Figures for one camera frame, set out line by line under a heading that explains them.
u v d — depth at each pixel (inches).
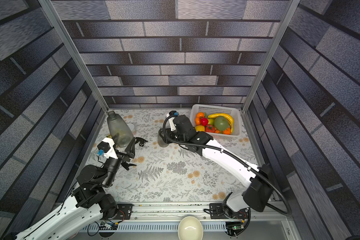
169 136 21.1
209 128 39.5
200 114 42.7
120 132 23.6
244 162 17.3
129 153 22.5
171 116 25.4
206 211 28.8
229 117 40.3
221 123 37.6
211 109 43.4
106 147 19.8
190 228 27.1
